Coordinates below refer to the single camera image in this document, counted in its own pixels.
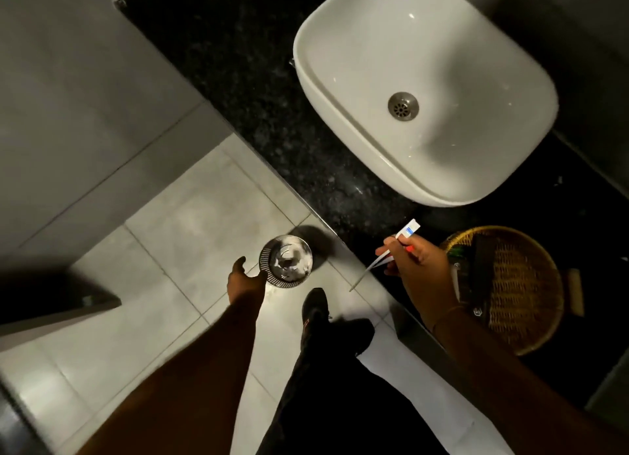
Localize person's left hand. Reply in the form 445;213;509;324
226;256;269;314

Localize person's right hand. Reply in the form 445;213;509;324
375;234;463;329

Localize white blue toothbrush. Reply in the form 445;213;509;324
349;219;421;292

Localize white orange toothbrush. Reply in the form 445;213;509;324
366;239;414;271

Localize person's right forearm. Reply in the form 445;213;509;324
432;306;629;455

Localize person's left forearm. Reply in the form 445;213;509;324
78;300;261;455

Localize perforated metal waste bin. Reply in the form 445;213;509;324
258;234;314;289

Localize crumpled white paper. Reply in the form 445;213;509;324
274;246;306;279

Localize black comb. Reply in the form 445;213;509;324
471;235;498;319

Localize black shoe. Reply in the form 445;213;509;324
300;287;331;353

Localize woven wicker basket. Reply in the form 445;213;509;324
440;226;565;357

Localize metal sink drain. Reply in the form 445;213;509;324
388;92;420;122

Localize black trousers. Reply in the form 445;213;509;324
256;317;451;455

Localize wooden block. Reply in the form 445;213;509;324
567;268;586;318

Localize white ceramic sink basin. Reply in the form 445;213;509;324
293;0;560;208

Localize dark door edge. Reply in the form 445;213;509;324
0;268;122;338

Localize thin thread bracelet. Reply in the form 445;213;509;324
432;305;467;335

